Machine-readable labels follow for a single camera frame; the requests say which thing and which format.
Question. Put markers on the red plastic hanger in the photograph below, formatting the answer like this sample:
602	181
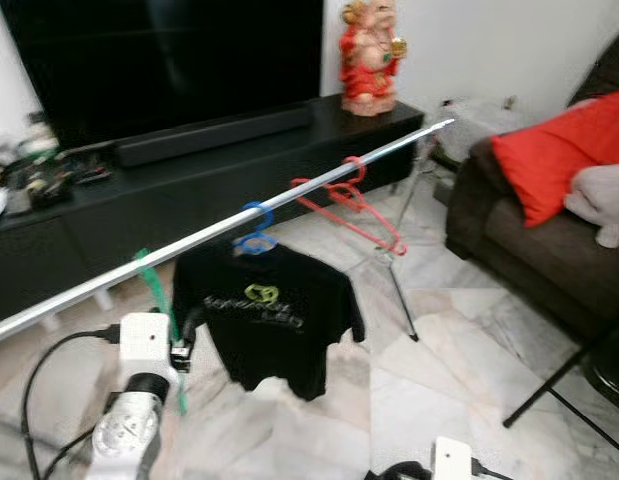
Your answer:
349	205

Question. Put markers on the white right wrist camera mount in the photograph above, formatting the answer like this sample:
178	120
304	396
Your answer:
451	460

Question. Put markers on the pile of small electronics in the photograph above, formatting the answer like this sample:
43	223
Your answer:
39	170

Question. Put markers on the dark brown sofa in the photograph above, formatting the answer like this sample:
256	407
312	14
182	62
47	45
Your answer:
529	250

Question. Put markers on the black soundbar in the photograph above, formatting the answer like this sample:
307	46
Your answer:
214	135

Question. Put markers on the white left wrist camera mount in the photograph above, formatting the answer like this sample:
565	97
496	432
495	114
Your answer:
144	340

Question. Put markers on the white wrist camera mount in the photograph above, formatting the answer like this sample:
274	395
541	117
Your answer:
144	340
451	460

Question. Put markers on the red cushion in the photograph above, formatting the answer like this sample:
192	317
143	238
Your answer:
564	150

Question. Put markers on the red laughing Buddha statue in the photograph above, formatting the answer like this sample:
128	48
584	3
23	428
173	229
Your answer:
369	55

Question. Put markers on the silver metal clothes rack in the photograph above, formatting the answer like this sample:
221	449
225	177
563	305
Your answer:
89	289

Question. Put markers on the green plastic hanger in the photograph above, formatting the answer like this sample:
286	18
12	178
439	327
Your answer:
154	300

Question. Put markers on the black metal stand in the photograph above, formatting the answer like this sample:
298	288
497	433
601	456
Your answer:
559	385

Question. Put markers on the black TV console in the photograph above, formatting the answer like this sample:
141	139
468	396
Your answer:
189	190

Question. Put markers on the large black television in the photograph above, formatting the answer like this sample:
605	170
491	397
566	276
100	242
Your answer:
159	60

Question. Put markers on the white side table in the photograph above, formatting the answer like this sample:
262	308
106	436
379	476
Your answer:
479	120

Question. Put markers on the black printed T-shirt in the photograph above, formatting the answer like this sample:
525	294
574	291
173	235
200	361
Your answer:
264	310

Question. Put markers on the blue plastic hanger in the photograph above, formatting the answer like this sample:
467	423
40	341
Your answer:
254	240

